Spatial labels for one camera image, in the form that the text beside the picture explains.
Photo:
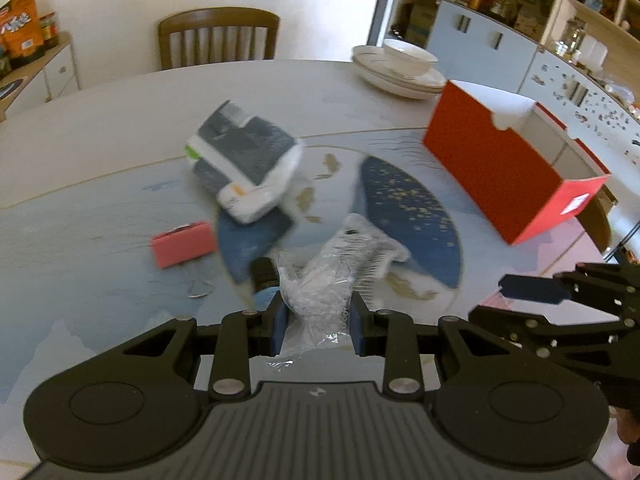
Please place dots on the cardboard box in shelf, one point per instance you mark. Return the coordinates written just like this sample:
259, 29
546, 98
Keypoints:
420, 22

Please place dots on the red-lid jar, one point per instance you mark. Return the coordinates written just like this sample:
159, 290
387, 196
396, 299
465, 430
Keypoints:
48, 30

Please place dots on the round blue mat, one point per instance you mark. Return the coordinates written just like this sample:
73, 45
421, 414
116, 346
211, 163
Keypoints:
10, 89

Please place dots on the dark brown door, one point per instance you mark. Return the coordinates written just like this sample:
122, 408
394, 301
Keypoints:
382, 0

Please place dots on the red cardboard box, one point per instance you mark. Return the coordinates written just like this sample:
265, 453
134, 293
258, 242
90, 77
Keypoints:
480, 160

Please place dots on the white side cabinet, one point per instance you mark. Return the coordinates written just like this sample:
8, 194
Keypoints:
55, 75

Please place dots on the person's right hand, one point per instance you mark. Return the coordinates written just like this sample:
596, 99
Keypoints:
629, 425

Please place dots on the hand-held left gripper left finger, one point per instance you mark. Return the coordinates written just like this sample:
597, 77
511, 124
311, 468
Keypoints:
279, 330

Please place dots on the white plastic bottles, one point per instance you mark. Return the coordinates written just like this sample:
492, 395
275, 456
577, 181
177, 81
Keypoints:
594, 52

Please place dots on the white cabinet with magnets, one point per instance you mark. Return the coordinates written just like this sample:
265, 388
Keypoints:
575, 105

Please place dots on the grey white tissue pack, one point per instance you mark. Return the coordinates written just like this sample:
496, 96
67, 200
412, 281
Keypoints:
245, 155

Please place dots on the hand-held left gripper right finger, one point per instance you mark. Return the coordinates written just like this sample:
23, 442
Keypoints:
359, 327

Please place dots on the dark small bottle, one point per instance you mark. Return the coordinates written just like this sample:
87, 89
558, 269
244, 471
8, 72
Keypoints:
264, 280

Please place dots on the brown wooden chair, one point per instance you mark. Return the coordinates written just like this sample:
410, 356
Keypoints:
220, 20

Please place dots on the pink binder clip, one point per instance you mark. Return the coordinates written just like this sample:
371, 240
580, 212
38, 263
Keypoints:
182, 245

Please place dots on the orange snack bag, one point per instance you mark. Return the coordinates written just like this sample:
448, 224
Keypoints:
22, 25

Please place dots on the clear plastic bag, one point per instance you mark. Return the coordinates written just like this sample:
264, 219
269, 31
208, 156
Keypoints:
315, 305

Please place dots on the white gold-rimmed bowl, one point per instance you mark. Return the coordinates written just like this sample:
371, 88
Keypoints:
407, 57

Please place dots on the dark wooden chair back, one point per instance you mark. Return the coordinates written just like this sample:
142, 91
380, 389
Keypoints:
597, 220

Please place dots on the white lower cabinet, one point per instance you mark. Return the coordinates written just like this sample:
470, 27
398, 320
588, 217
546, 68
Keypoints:
480, 50

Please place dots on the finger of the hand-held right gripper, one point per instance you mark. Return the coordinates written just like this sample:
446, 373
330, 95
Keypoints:
560, 335
532, 289

